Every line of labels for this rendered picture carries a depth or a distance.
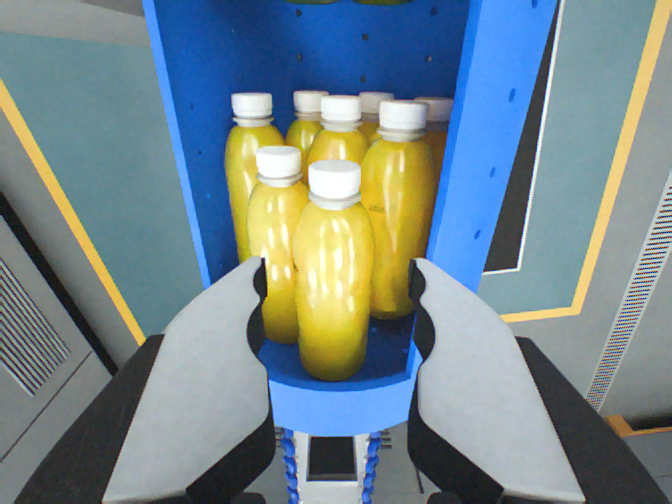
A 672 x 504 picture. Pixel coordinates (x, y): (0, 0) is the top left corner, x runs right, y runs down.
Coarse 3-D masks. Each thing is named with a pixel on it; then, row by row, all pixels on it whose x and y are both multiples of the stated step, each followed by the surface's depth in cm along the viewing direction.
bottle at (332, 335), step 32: (320, 224) 24; (352, 224) 24; (320, 256) 24; (352, 256) 24; (320, 288) 26; (352, 288) 26; (320, 320) 27; (352, 320) 28; (320, 352) 29; (352, 352) 30
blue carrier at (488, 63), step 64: (192, 0) 27; (256, 0) 32; (448, 0) 31; (512, 0) 14; (192, 64) 29; (256, 64) 35; (320, 64) 38; (384, 64) 37; (448, 64) 33; (512, 64) 16; (192, 128) 29; (448, 128) 35; (512, 128) 19; (192, 192) 30; (448, 192) 18; (448, 256) 21; (384, 320) 39; (320, 384) 25; (384, 384) 25
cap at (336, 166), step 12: (312, 168) 23; (324, 168) 23; (336, 168) 24; (348, 168) 24; (360, 168) 24; (312, 180) 24; (324, 180) 23; (336, 180) 23; (348, 180) 23; (360, 180) 24; (324, 192) 23; (336, 192) 23; (348, 192) 23
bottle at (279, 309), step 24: (264, 192) 28; (288, 192) 28; (264, 216) 28; (288, 216) 28; (264, 240) 29; (288, 240) 29; (288, 264) 30; (288, 288) 31; (264, 312) 34; (288, 312) 33; (288, 336) 35
